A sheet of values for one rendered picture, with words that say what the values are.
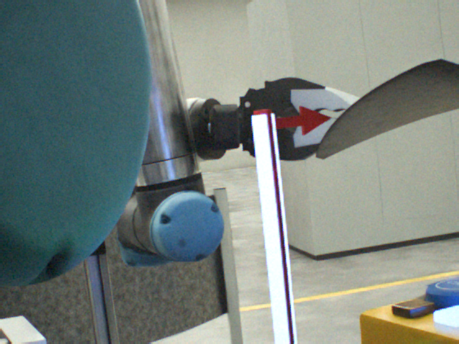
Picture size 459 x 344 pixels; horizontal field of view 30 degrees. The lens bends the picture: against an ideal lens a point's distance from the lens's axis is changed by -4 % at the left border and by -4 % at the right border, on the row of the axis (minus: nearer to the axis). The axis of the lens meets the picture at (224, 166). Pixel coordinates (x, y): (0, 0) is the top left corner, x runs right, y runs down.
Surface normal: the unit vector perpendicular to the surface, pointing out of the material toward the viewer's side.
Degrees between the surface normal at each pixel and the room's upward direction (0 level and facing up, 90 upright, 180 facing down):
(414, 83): 165
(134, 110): 96
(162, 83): 89
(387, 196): 90
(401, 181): 90
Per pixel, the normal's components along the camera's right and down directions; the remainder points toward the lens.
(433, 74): 0.08, 0.97
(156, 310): 0.73, -0.04
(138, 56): 0.88, 0.03
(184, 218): 0.36, 0.01
